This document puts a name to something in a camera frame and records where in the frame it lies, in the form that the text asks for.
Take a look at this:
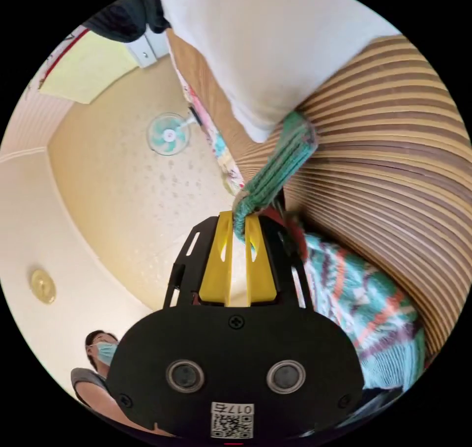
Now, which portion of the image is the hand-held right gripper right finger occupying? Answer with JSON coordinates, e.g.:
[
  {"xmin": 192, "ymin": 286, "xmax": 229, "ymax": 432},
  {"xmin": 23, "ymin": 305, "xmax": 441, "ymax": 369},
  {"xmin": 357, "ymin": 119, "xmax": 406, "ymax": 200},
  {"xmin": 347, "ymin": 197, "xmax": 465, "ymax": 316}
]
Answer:
[{"xmin": 245, "ymin": 216, "xmax": 278, "ymax": 306}]

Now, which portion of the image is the green floral sweater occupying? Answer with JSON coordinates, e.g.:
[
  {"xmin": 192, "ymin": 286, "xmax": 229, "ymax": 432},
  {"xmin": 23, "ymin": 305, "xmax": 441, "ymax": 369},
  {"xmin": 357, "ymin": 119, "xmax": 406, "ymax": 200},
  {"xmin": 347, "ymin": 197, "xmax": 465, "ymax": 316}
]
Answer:
[{"xmin": 232, "ymin": 110, "xmax": 429, "ymax": 393}]

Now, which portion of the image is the bed with striped woven mat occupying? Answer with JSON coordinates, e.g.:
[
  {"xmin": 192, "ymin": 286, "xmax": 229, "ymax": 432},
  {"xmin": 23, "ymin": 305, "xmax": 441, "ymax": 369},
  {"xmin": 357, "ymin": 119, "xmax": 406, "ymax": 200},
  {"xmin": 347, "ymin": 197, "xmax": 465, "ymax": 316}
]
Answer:
[{"xmin": 166, "ymin": 30, "xmax": 472, "ymax": 361}]

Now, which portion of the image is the pale yellow curtain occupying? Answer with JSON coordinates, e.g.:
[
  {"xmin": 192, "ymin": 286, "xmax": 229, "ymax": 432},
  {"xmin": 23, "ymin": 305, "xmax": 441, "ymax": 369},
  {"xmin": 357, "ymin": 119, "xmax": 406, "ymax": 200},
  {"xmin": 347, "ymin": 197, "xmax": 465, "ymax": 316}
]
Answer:
[{"xmin": 38, "ymin": 29, "xmax": 142, "ymax": 105}]

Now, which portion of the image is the person's body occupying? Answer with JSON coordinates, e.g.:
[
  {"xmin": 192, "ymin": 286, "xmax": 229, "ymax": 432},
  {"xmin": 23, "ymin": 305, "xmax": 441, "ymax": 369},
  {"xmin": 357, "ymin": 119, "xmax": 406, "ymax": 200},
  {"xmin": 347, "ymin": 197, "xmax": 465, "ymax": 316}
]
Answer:
[{"xmin": 70, "ymin": 329, "xmax": 119, "ymax": 403}]

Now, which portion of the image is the person's right forearm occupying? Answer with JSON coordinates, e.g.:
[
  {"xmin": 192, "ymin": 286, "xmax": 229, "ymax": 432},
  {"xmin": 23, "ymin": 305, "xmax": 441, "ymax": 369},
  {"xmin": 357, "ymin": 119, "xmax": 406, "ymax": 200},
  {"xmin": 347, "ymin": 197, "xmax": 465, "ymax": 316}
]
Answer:
[{"xmin": 75, "ymin": 379, "xmax": 177, "ymax": 439}]

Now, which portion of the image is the white pillow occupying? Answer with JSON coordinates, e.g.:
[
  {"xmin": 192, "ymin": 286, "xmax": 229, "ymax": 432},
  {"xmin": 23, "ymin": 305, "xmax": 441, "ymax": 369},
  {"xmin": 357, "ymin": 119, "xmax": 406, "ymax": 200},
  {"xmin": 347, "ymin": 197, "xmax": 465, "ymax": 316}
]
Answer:
[{"xmin": 156, "ymin": 0, "xmax": 403, "ymax": 144}]

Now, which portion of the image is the wall fan with teal blades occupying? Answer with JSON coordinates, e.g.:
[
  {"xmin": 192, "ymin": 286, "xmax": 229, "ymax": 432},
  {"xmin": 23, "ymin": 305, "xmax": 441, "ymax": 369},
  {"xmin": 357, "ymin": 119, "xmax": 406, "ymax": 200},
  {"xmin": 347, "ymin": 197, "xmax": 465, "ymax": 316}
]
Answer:
[{"xmin": 146, "ymin": 112, "xmax": 199, "ymax": 157}]

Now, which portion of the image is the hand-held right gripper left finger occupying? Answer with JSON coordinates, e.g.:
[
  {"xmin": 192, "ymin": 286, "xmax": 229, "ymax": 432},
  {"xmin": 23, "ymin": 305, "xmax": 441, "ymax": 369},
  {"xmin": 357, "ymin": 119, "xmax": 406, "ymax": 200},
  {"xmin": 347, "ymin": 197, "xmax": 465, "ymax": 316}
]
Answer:
[{"xmin": 198, "ymin": 212, "xmax": 234, "ymax": 306}]

